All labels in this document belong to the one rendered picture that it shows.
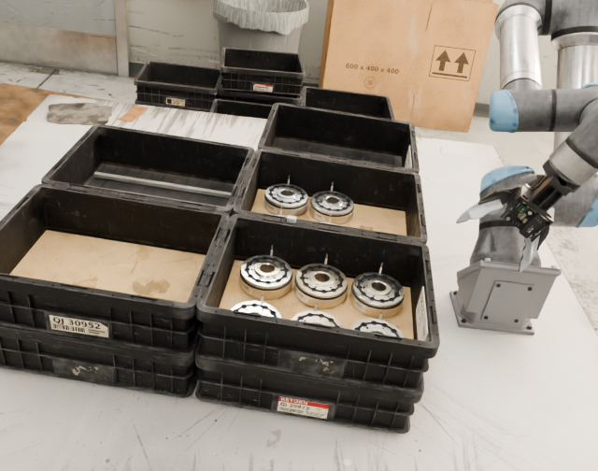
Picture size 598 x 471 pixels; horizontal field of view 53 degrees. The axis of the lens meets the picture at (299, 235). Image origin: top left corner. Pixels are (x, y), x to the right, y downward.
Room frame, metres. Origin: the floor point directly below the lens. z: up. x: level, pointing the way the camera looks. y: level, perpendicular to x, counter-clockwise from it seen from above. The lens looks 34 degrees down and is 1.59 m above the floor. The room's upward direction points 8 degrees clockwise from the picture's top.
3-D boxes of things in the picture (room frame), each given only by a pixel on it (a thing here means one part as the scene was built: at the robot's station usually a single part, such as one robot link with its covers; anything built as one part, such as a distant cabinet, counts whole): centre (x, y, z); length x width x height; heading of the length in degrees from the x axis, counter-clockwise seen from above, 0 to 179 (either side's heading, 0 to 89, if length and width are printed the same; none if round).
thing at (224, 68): (2.91, 0.29, 0.37); 0.42 x 0.34 x 0.46; 93
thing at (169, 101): (2.88, 0.69, 0.31); 0.40 x 0.30 x 0.34; 93
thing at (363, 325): (0.79, -0.16, 0.86); 0.10 x 0.10 x 0.01
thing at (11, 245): (0.88, 0.35, 0.87); 0.40 x 0.30 x 0.11; 88
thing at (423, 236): (1.16, -0.06, 0.92); 0.40 x 0.30 x 0.02; 88
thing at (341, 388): (0.86, -0.05, 0.76); 0.40 x 0.30 x 0.12; 88
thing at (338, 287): (0.93, -0.06, 0.86); 0.10 x 0.10 x 0.01
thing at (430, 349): (0.86, -0.05, 0.92); 0.40 x 0.30 x 0.02; 88
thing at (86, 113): (1.84, 0.79, 0.71); 0.22 x 0.19 x 0.01; 93
